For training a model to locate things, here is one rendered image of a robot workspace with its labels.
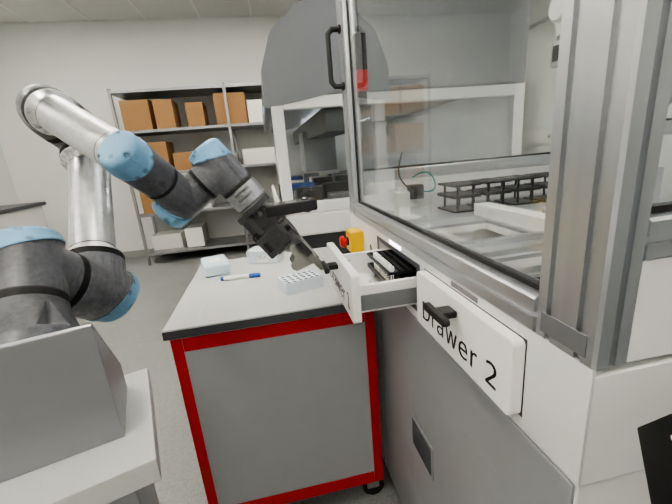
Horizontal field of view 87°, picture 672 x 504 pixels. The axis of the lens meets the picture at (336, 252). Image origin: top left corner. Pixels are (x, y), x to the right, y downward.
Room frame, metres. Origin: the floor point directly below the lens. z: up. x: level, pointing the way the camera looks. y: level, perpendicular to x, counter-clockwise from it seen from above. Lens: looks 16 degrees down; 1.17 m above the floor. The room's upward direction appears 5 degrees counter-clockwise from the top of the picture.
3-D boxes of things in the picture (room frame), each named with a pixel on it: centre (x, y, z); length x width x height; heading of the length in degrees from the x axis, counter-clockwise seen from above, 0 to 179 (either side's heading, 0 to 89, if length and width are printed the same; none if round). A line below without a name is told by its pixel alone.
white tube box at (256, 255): (1.40, 0.29, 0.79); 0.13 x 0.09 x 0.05; 80
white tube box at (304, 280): (1.06, 0.12, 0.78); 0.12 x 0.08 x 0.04; 118
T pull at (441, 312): (0.52, -0.16, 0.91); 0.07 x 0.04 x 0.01; 10
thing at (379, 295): (0.85, -0.22, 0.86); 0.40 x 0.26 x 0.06; 100
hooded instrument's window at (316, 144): (2.58, -0.18, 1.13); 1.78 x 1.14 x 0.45; 10
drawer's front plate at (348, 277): (0.81, -0.01, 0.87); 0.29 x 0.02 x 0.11; 10
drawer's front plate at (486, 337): (0.52, -0.19, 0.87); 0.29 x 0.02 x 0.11; 10
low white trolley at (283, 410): (1.19, 0.23, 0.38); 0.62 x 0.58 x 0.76; 10
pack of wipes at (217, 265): (1.31, 0.47, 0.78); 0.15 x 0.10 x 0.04; 23
